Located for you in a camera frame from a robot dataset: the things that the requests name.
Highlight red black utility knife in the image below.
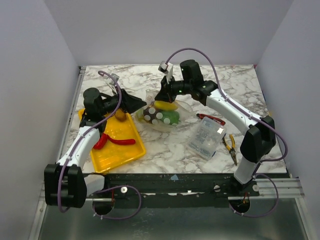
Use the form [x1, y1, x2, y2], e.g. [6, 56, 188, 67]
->
[196, 113, 226, 126]

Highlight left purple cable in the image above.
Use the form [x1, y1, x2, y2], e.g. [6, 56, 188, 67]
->
[57, 70, 142, 221]

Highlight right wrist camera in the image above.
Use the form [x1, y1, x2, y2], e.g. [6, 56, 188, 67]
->
[158, 61, 173, 84]

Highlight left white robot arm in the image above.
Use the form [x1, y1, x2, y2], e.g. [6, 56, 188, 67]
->
[44, 87, 146, 209]

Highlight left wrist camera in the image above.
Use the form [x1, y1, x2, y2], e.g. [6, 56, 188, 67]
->
[103, 73, 120, 95]

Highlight clear zip top bag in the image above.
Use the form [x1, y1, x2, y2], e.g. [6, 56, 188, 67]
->
[135, 90, 194, 132]

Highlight yellow handled pliers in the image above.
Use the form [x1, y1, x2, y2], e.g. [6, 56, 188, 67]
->
[222, 134, 238, 166]

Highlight red chili pepper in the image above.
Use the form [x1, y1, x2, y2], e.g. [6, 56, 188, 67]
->
[106, 135, 136, 146]

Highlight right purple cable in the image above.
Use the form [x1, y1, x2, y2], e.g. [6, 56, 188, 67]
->
[164, 47, 288, 218]

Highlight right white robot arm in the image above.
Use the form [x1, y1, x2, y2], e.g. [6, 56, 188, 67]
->
[155, 59, 276, 196]

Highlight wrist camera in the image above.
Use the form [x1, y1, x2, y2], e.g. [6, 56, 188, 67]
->
[158, 61, 173, 84]
[103, 73, 120, 95]

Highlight green bell pepper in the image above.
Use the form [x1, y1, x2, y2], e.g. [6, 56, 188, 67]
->
[160, 111, 180, 125]

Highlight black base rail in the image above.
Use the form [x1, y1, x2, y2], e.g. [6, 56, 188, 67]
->
[86, 172, 292, 208]

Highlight purple cable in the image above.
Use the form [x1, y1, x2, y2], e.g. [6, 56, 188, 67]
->
[164, 47, 288, 218]
[57, 70, 142, 221]

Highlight dark red apple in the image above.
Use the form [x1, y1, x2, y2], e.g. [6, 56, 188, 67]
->
[142, 106, 163, 125]

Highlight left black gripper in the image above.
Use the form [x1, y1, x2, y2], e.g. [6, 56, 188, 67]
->
[99, 85, 147, 116]

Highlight clear plastic parts box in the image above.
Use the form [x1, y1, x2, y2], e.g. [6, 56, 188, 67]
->
[186, 116, 227, 160]

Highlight yellow plastic tray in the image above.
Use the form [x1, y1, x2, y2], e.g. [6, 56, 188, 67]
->
[82, 113, 146, 173]

